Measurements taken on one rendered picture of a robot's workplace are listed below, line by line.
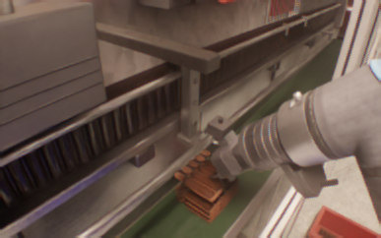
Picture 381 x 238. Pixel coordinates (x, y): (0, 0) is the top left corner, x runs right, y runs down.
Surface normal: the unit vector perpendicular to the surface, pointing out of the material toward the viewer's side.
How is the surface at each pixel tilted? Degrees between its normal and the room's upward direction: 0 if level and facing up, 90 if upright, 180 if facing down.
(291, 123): 66
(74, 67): 90
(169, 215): 2
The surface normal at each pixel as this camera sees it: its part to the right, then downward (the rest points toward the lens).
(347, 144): -0.49, 0.63
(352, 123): -0.70, 0.34
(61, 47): 0.77, 0.36
